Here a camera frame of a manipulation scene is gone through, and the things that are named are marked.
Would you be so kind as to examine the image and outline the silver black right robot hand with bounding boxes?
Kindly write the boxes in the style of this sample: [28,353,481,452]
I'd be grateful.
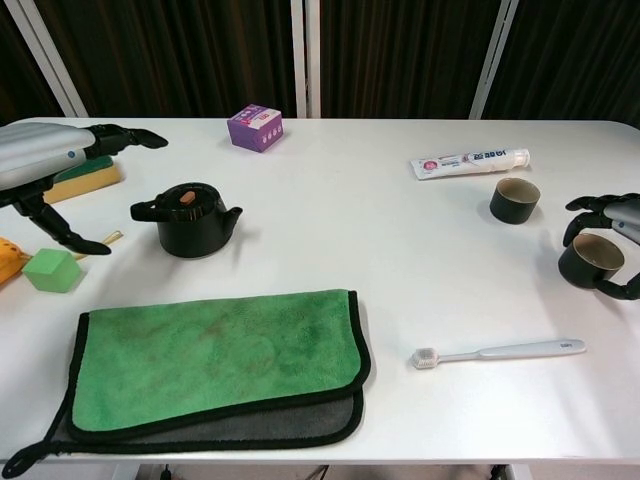
[563,192,640,303]

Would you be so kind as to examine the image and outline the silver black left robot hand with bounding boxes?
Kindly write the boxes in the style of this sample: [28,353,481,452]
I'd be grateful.
[0,123,169,256]

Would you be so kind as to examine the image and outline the small brown cup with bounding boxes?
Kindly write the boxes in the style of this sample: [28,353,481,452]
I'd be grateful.
[557,232,629,291]
[489,177,542,225]

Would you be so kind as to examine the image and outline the black teapot with lid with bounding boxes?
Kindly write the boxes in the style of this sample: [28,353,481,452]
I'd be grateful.
[130,182,244,259]

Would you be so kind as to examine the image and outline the green yellow scouring sponge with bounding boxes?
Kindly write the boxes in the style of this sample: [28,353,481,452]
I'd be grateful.
[43,154,124,205]

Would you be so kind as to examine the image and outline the black pleated curtain panel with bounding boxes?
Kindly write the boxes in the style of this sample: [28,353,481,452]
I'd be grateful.
[32,0,301,120]
[0,0,76,129]
[482,0,640,129]
[319,0,501,120]

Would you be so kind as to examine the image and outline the yellow tape measure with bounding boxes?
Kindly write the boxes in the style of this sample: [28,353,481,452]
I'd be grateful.
[0,229,124,287]

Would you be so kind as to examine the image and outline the green foam cube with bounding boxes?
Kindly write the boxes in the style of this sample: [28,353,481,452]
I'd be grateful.
[21,248,83,295]

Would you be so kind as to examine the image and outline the pale grey toothbrush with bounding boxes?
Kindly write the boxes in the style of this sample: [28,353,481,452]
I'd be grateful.
[411,339,587,371]

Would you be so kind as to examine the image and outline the white toothpaste tube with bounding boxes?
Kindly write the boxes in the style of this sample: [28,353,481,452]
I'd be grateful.
[410,147,531,181]

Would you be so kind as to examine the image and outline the small purple carton box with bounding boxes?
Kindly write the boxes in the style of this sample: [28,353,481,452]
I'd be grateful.
[227,103,284,155]

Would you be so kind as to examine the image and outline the green grey microfibre towel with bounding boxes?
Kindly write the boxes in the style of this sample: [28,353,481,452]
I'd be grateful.
[0,288,374,479]

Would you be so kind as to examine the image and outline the white slanted frame post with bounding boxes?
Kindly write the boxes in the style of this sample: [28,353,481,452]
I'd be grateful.
[8,0,90,119]
[468,0,519,120]

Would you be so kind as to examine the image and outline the white upright frame post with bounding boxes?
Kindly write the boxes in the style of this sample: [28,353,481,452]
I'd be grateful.
[306,0,322,120]
[290,0,307,120]

